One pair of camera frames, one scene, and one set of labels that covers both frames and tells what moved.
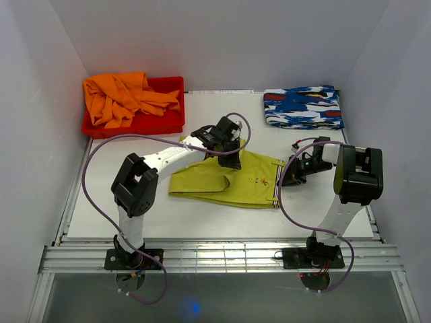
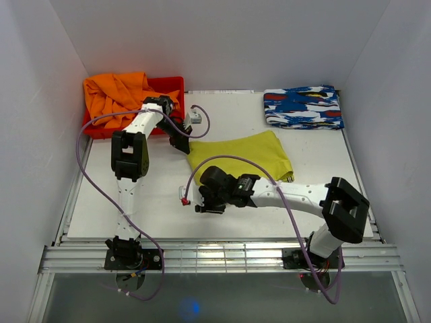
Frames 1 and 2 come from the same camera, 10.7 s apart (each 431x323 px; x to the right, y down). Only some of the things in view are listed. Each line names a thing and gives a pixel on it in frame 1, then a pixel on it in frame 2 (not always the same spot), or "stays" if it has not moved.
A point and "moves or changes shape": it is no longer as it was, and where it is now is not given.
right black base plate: [312, 258] stays
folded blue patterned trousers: [303, 108] stays
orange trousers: [112, 98] stays
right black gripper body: [301, 168] -> [213, 202]
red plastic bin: [142, 123] stays
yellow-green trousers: [254, 186] moves or changes shape
